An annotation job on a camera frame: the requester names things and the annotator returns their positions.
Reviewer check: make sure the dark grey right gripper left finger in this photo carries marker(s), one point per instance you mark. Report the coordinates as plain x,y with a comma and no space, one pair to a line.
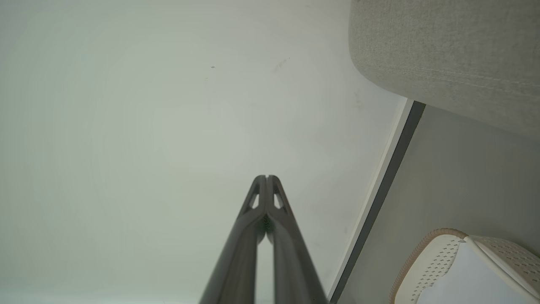
236,261

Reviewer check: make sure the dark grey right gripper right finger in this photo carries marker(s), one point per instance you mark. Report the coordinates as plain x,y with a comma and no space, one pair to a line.
291,261

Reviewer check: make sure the cream perforated laundry basket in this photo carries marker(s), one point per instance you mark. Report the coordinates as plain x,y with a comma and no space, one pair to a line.
438,257

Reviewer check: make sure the white and grey baseboard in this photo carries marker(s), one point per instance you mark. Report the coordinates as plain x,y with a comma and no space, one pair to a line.
379,194

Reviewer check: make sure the light grey fabric sofa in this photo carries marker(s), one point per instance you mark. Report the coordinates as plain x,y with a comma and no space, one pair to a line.
455,46

